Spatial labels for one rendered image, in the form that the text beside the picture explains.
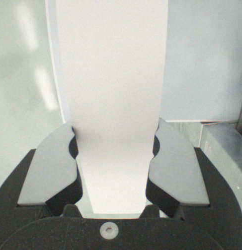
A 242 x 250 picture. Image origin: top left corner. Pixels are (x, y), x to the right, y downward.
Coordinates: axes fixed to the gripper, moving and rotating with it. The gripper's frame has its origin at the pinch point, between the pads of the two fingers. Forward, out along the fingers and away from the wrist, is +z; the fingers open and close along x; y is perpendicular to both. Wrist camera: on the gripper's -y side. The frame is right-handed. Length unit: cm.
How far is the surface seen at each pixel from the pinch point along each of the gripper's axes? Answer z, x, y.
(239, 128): 32, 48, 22
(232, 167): 13.4, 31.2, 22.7
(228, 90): 34, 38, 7
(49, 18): 34.3, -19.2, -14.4
